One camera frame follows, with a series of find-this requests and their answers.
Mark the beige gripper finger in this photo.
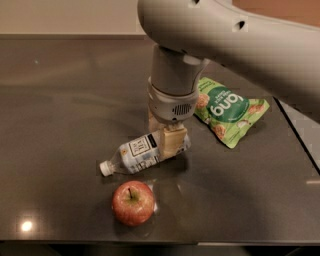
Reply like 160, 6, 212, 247
160, 124, 187, 159
148, 110, 164, 133

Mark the blue plastic water bottle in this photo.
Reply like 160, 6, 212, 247
98, 130, 191, 177

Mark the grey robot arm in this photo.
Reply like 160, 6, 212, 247
137, 0, 320, 123

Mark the red apple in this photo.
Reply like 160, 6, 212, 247
111, 181, 155, 227

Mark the green snack bag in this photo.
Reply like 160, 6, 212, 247
195, 77, 270, 149

